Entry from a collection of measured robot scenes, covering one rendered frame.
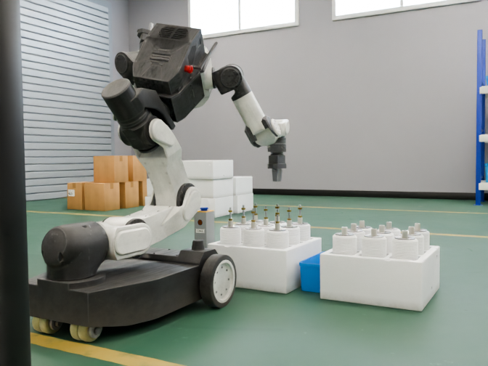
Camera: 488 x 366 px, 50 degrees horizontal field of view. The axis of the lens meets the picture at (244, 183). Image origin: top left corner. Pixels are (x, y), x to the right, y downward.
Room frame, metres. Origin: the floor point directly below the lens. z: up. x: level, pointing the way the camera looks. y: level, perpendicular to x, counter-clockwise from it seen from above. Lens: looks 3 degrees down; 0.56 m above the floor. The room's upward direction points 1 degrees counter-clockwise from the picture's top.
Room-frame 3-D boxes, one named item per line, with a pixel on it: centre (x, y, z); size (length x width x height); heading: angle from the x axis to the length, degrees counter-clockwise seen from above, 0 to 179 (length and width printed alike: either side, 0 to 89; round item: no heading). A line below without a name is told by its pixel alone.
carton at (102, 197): (5.84, 1.58, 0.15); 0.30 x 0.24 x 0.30; 61
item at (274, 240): (2.24, -0.14, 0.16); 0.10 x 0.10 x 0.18
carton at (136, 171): (6.30, 1.36, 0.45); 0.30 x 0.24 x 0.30; 59
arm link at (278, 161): (2.51, -0.16, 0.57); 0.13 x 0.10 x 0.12; 148
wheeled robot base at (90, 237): (1.88, 0.45, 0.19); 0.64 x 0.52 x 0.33; 152
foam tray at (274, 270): (2.40, -0.10, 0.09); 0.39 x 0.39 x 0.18; 60
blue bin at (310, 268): (2.30, -0.34, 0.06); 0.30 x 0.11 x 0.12; 151
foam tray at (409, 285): (2.14, -0.56, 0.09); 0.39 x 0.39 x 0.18; 61
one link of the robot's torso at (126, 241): (1.86, 0.46, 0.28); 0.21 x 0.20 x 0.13; 152
